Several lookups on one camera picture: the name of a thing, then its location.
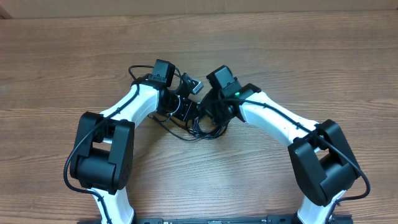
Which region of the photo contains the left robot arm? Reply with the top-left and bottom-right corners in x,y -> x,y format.
63,59 -> 203,223

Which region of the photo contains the black usb cable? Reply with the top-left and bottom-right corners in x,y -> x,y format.
149,113 -> 230,142

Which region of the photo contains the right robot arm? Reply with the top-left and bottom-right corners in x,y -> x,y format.
200,65 -> 359,223

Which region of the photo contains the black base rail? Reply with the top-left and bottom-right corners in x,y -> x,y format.
133,215 -> 301,224

